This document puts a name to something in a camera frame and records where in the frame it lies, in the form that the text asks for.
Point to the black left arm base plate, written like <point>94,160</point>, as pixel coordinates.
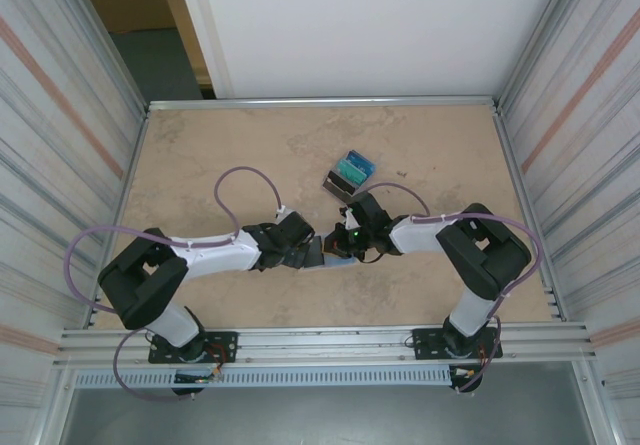
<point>225,345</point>

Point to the corrugated plastic side panel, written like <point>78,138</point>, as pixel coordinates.
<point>50,140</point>
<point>590,140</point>

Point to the aluminium table edge rail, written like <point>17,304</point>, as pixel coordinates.
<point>506,140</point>
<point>325,102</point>

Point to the aluminium mounting rail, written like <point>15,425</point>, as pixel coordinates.
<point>325,340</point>

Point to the teal card in box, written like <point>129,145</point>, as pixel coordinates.
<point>351,172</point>

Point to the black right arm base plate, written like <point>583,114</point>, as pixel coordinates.
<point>425,342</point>

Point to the white door frame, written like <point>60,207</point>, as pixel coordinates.
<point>205,25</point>

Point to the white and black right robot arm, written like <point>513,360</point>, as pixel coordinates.
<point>415,235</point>

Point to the clear plastic card box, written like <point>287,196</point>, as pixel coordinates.
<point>372,167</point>

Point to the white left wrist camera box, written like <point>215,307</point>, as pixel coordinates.
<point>286,211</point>

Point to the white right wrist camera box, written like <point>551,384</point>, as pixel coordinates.
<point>351,222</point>

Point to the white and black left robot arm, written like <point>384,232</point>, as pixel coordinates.
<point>215,255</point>

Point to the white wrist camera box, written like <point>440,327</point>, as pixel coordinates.
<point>286,211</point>
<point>351,222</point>

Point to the black card in box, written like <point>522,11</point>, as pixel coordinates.
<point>336,186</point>

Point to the blue card in box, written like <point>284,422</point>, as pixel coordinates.
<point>362,161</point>

